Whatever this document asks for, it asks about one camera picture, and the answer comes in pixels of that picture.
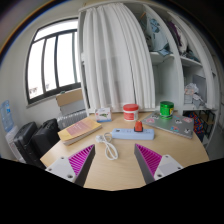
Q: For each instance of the silver laptop with stickers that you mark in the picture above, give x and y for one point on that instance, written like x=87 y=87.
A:
x=177 y=124

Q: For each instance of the cardboard box on radiator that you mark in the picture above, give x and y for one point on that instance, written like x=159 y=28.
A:
x=70 y=101

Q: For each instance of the white jar red lid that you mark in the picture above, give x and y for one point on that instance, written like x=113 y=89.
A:
x=130 y=112

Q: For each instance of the white radiator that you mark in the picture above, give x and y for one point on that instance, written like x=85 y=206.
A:
x=65 y=121

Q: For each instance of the small white blue box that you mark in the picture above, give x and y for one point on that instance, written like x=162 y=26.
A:
x=103 y=115

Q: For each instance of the black bag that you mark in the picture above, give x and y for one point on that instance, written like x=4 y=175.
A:
x=46 y=136

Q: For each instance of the white shelf unit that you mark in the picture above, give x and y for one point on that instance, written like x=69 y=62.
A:
x=182 y=69

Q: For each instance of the black suitcase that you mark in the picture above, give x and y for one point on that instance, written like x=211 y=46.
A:
x=23 y=142

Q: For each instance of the orange red charger plug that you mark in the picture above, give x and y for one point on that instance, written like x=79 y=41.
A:
x=138 y=126

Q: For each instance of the water dispenser with bottle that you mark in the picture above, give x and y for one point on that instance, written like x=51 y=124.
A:
x=10 y=128

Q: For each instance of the green metal tin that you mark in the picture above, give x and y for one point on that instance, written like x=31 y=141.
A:
x=166 y=109

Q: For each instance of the yellow pink book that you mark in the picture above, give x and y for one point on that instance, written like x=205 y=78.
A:
x=78 y=130

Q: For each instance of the light blue power strip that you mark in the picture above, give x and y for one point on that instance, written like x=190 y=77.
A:
x=130 y=134

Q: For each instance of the black framed window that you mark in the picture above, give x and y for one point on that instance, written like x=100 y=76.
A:
x=51 y=65

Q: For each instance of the colourful patterned item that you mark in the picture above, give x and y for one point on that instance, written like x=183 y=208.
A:
x=198 y=125

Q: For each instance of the white curtain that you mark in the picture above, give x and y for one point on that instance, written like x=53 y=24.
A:
x=117 y=64

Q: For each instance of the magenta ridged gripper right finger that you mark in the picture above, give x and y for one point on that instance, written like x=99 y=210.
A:
x=153 y=165

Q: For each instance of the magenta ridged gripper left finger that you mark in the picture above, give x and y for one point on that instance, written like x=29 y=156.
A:
x=74 y=168

